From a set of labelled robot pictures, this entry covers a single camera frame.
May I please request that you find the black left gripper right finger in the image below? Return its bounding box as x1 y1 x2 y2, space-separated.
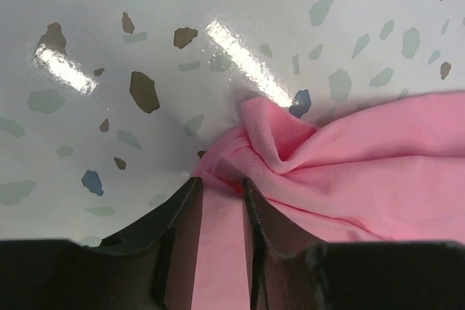
242 179 464 309

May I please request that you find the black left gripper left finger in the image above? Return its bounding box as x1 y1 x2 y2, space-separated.
1 177 203 309

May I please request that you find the pink t shirt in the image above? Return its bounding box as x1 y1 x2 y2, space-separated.
192 91 464 309

